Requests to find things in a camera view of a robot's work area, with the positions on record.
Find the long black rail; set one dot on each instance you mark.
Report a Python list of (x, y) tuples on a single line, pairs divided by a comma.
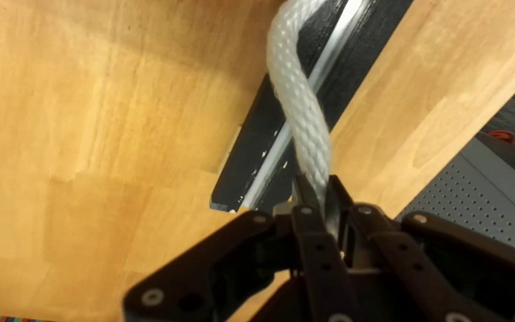
[(250, 148)]

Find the grey metal tool cabinet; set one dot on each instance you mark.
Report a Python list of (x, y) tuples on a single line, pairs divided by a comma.
[(478, 189)]

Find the small red object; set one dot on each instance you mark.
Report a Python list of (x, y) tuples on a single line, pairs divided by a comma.
[(501, 136)]

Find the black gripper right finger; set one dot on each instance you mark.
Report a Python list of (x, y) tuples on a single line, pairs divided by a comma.
[(447, 261)]

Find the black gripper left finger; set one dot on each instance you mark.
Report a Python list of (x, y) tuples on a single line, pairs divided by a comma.
[(209, 261)]

